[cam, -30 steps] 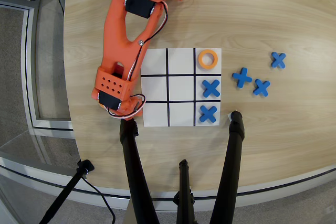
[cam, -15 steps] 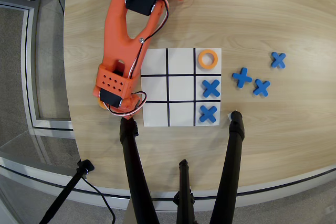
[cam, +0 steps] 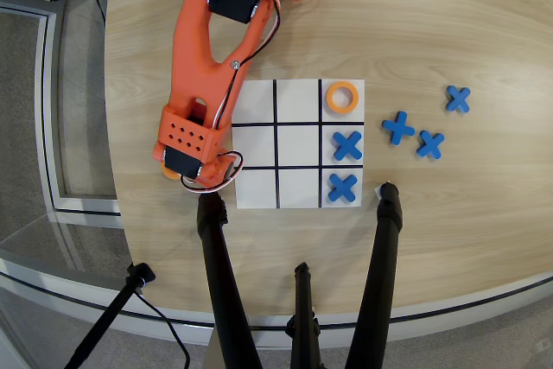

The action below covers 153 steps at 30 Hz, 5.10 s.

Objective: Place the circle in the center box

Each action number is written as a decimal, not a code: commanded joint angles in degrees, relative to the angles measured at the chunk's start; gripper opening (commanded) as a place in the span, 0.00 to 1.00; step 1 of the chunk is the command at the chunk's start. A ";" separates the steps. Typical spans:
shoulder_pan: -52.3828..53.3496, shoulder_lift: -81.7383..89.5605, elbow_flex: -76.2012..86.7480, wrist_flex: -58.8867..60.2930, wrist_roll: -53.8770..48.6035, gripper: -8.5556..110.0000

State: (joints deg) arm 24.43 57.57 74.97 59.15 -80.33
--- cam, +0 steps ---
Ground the orange gripper black motor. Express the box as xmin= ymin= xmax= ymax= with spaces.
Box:
xmin=150 ymin=143 xmax=244 ymax=192

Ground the white tic-tac-toe board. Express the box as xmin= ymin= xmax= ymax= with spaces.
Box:
xmin=231 ymin=79 xmax=366 ymax=210

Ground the blue cross piece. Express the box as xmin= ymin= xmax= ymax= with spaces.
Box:
xmin=331 ymin=130 xmax=364 ymax=162
xmin=444 ymin=85 xmax=472 ymax=114
xmin=381 ymin=111 xmax=416 ymax=146
xmin=416 ymin=130 xmax=446 ymax=160
xmin=327 ymin=173 xmax=359 ymax=204

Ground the thin black stand pole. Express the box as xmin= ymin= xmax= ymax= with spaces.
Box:
xmin=62 ymin=262 xmax=156 ymax=369

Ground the short black tripod leg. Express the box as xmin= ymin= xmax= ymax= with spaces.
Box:
xmin=284 ymin=261 xmax=323 ymax=369

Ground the grey metal window frame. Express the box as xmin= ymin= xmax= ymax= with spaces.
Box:
xmin=0 ymin=0 xmax=124 ymax=219

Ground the black floor cable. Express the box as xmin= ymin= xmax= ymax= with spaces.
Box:
xmin=133 ymin=290 xmax=191 ymax=369

